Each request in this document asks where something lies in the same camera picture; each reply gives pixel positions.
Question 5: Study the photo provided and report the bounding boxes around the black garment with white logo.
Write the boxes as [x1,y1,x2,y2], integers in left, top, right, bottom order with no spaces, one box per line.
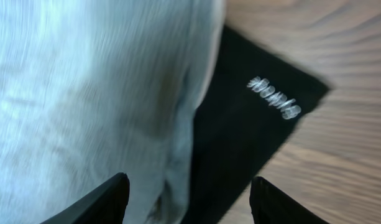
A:
[183,27,329,224]

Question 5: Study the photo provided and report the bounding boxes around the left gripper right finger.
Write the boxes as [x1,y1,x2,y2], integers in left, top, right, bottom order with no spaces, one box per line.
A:
[249,176,328,224]

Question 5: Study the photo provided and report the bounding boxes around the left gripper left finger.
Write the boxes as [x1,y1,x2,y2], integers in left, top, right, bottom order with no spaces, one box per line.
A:
[42,172,130,224]

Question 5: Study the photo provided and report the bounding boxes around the light blue denim shorts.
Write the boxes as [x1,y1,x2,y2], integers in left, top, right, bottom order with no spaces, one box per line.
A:
[0,0,226,223]

